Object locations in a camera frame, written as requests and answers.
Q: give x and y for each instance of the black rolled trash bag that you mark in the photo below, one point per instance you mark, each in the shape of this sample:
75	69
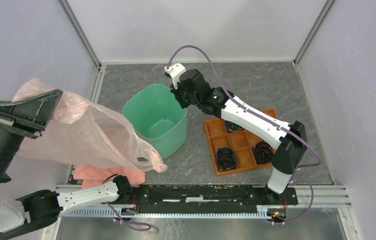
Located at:
263	153
226	159

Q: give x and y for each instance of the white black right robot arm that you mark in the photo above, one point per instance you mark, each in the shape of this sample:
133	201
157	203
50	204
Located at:
289	140

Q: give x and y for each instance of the orange compartment tray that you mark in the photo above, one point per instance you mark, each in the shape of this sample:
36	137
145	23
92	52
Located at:
241	143

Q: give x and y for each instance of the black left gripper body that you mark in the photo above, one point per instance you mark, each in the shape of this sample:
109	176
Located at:
7	123

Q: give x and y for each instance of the black rolled trash bag right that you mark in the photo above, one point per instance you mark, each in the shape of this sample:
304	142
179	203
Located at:
263	153

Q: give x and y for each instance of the salmon pink cloth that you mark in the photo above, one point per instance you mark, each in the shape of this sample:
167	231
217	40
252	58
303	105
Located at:
94	176

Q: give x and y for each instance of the black rolled trash bag front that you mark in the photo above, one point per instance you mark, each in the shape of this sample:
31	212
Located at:
226	159

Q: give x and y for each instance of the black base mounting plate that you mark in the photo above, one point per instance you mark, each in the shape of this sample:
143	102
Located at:
205	199

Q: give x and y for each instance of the translucent pink trash bag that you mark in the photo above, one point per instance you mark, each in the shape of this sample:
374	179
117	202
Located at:
85	133

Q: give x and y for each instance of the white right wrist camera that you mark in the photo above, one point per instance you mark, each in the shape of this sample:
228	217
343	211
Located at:
174	71

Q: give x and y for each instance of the green plastic trash bin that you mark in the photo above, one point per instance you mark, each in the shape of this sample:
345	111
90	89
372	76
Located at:
158	119

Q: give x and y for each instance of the white slotted cable duct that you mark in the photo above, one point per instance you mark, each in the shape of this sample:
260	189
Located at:
128	213

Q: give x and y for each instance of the dark rolled trash bag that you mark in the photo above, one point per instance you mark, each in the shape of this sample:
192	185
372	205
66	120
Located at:
232	127

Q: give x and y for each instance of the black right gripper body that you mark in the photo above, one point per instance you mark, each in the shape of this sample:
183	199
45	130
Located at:
184	99

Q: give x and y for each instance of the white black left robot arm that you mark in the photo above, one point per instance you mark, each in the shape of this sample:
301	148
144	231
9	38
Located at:
31	204

